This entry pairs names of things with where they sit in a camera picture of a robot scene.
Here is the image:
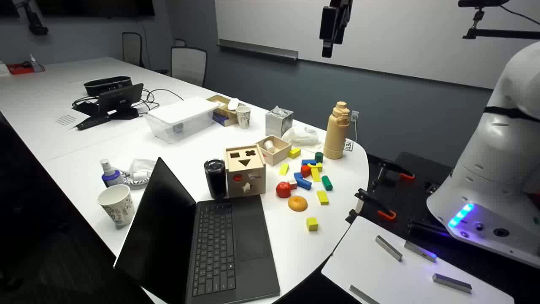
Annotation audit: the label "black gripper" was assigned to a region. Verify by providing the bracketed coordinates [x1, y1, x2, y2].
[319, 0, 355, 60]

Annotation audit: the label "grey tissue box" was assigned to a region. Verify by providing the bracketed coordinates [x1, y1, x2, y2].
[263, 105, 295, 139]

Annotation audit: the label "small open wooden box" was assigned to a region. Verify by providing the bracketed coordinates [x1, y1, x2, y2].
[255, 134, 294, 168]

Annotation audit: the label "open cardboard box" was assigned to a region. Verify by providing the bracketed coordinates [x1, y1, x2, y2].
[206, 93, 245, 129]

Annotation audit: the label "wooden shape sorter box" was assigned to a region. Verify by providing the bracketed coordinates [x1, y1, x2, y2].
[223, 144, 268, 200]

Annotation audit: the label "yellow squishy ball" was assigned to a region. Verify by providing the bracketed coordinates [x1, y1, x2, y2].
[287, 195, 311, 215]

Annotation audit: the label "tan insulated bottle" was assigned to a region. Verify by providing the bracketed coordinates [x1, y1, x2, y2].
[322, 100, 353, 163]

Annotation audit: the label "crumpled white plastic bag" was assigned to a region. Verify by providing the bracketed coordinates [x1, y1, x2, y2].
[282, 126, 322, 149]

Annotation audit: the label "white paper cup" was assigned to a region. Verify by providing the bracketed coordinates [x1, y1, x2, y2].
[235, 105, 253, 129]

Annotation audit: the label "grey chair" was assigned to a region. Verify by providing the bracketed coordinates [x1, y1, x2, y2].
[120, 31, 145, 68]
[169, 44, 209, 88]

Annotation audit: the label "blue rectangular block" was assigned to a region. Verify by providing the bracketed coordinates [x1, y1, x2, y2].
[292, 171, 314, 191]

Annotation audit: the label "red round block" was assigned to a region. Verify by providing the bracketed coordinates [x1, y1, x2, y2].
[275, 181, 299, 200]

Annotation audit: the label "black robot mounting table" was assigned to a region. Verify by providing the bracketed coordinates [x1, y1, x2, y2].
[289, 151, 540, 304]

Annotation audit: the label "white plastic storage bin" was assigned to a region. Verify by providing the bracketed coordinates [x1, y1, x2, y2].
[144, 97, 220, 146]

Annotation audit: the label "black tumbler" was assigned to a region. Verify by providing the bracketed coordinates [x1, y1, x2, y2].
[203, 158, 228, 202]

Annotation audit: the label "grey metal bar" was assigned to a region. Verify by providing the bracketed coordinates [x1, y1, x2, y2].
[430, 272, 474, 296]
[402, 240, 439, 266]
[348, 284, 380, 304]
[373, 234, 405, 264]

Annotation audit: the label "black laptop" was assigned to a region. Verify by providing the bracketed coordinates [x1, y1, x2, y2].
[73, 82, 145, 132]
[113, 156, 282, 304]

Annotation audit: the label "clear plastic wrap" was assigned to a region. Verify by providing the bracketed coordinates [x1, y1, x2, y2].
[122, 158, 157, 190]

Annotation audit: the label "white paper sheet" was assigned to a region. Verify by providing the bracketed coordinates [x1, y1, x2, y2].
[321, 215, 517, 304]

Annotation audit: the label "small spray bottle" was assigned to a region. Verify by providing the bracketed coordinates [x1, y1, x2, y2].
[98, 159, 127, 190]

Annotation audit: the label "patterned paper cup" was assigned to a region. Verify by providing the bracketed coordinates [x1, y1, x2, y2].
[96, 183, 137, 230]

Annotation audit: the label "red items pile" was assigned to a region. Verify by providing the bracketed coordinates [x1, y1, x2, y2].
[5, 55, 47, 78]

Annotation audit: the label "white wall whiteboard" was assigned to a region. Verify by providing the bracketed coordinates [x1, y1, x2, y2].
[213, 0, 540, 92]

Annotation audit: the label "black camera on boom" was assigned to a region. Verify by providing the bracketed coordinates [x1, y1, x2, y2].
[456, 0, 540, 43]

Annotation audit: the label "black clamp orange handle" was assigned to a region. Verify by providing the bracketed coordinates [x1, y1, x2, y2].
[375, 159, 419, 185]
[346, 188, 398, 225]

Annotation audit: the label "black cables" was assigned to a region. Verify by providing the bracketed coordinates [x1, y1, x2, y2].
[133, 87, 186, 114]

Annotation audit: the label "black wall television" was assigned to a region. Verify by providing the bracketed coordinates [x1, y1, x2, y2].
[37, 0, 157, 19]

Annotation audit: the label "black camera on stand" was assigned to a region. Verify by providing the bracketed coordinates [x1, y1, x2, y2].
[10, 0, 51, 38]

